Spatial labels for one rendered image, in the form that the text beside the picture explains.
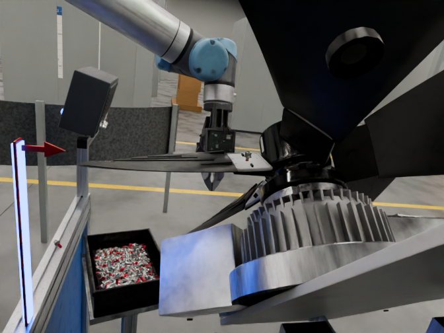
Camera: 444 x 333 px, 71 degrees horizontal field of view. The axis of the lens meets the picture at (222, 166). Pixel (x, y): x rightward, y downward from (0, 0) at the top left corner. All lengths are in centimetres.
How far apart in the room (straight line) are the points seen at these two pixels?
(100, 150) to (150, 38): 179
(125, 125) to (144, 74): 243
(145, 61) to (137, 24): 413
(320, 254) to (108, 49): 626
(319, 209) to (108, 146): 202
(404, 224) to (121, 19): 56
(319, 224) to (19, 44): 668
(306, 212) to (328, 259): 8
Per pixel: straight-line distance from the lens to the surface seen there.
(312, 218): 43
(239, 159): 54
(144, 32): 59
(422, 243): 24
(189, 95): 856
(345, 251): 39
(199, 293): 55
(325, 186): 49
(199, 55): 59
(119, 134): 235
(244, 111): 665
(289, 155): 52
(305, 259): 38
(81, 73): 108
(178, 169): 45
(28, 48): 684
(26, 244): 61
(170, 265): 59
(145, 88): 473
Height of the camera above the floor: 134
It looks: 18 degrees down
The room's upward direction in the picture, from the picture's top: 9 degrees clockwise
